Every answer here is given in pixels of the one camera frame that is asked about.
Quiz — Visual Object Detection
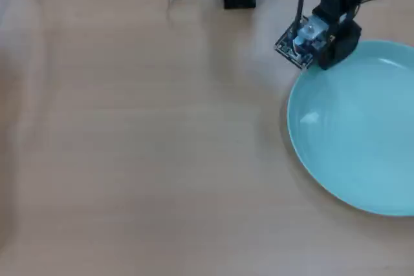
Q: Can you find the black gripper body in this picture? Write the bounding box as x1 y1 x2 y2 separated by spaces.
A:
316 14 362 71

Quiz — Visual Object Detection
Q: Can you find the green round shallow bowl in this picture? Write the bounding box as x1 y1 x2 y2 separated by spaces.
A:
287 39 414 217

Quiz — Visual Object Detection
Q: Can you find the camera circuit board module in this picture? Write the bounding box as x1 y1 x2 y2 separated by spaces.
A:
274 13 337 70

